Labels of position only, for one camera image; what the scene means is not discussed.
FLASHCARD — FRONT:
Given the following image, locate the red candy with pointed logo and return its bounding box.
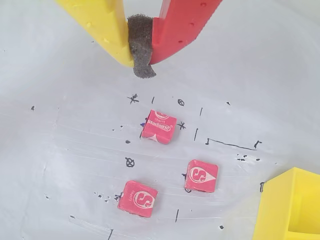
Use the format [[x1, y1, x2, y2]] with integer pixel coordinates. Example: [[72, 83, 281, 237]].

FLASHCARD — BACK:
[[183, 159, 219, 193]]

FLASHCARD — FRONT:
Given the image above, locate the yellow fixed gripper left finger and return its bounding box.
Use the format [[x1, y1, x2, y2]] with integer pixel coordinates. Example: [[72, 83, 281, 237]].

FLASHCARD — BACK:
[[54, 0, 136, 68]]

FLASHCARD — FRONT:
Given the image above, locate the yellow three-compartment box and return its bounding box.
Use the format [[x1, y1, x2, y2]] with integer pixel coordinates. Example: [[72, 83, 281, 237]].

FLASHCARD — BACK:
[[251, 166, 320, 240]]

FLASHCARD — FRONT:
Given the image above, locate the red candy with brand text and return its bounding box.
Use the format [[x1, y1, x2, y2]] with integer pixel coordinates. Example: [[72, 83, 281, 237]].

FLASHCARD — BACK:
[[139, 109, 178, 145]]

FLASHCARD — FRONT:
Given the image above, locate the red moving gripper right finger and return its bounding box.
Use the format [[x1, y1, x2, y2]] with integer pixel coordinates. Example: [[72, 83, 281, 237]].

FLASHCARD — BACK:
[[126, 0, 224, 79]]

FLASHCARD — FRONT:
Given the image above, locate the white table cloth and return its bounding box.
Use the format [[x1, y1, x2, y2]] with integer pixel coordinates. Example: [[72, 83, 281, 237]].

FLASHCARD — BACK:
[[0, 0, 320, 240]]

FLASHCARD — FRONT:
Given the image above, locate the red candy with round logo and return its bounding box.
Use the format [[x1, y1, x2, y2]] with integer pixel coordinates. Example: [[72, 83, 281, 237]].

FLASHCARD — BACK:
[[117, 179, 159, 218]]

